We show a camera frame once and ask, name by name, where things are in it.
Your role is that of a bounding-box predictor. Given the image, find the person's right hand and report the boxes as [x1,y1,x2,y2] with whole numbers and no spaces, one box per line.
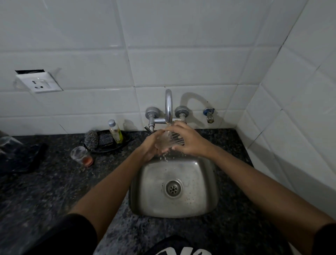
[165,120,212,158]

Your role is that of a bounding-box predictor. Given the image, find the person's left hand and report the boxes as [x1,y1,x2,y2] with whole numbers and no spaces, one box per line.
[140,129,170,162]

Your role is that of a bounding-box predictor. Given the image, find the clear plastic cup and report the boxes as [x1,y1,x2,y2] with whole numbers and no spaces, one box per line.
[155,130,177,151]

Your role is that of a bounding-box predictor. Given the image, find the person's left forearm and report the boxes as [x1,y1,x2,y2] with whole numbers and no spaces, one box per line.
[69,147,151,243]

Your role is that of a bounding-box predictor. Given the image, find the person's right forearm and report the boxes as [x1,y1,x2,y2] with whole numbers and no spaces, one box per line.
[205,146,336,255]

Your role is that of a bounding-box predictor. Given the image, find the small dish soap bottle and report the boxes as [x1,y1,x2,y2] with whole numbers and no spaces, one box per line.
[108,119,124,144]

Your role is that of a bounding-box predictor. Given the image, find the stainless steel sink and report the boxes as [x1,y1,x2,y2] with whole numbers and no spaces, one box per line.
[129,157,220,218]

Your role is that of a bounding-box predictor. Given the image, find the sink drain strainer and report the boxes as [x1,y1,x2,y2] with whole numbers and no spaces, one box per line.
[165,180,183,198]

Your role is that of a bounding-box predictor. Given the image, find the dark scrub sponge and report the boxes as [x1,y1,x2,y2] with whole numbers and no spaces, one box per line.
[98,133,114,147]

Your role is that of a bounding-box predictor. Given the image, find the black soap tray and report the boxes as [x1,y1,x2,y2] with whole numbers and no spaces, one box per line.
[80,129,132,153]

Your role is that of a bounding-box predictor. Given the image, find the steel wool scrubber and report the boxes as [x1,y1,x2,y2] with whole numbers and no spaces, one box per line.
[84,130,99,151]

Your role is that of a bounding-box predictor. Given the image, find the plastic cup with red residue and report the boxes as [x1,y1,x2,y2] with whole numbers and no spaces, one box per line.
[70,146,94,168]

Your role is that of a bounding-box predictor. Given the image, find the person's black shirt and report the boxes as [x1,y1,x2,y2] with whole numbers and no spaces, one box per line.
[24,213,336,255]

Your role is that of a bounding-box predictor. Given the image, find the black plastic bag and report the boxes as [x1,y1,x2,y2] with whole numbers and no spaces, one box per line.
[0,130,48,176]

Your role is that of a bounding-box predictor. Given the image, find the metal wire rack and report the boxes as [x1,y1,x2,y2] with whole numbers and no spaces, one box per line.
[171,132,185,146]

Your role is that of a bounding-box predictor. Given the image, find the chrome wall faucet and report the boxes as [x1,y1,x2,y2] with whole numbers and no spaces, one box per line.
[144,89,190,132]

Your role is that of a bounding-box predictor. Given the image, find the small wall tap valve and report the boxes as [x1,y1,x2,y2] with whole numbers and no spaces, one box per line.
[203,108,215,124]

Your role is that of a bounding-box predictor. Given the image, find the white wall socket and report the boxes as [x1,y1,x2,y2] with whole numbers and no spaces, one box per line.
[15,70,63,94]

